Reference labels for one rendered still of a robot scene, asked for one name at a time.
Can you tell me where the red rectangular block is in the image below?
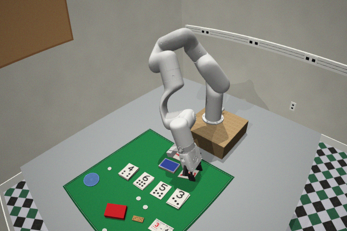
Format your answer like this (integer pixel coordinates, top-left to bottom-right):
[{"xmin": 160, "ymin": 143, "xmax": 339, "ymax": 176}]
[{"xmin": 104, "ymin": 203, "xmax": 127, "ymax": 220}]

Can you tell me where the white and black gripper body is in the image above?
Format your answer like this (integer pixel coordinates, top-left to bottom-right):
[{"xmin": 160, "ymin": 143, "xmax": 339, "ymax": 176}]
[{"xmin": 179, "ymin": 143, "xmax": 202, "ymax": 172}]

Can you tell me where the blue round disc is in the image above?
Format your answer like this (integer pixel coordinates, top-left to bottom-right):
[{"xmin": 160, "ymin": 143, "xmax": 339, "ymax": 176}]
[{"xmin": 83, "ymin": 173, "xmax": 100, "ymax": 187}]

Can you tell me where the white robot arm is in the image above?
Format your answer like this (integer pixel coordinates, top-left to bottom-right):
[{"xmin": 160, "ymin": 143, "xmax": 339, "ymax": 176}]
[{"xmin": 148, "ymin": 28, "xmax": 230, "ymax": 158}]

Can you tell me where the blue card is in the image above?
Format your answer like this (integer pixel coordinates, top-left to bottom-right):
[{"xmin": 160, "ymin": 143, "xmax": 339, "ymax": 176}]
[
  {"xmin": 159, "ymin": 158, "xmax": 180, "ymax": 173},
  {"xmin": 178, "ymin": 170, "xmax": 199, "ymax": 179}
]

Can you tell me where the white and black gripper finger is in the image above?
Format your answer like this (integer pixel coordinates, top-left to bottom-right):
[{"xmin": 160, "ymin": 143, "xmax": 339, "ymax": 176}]
[
  {"xmin": 182, "ymin": 165, "xmax": 196, "ymax": 181},
  {"xmin": 196, "ymin": 162, "xmax": 202, "ymax": 171}
]

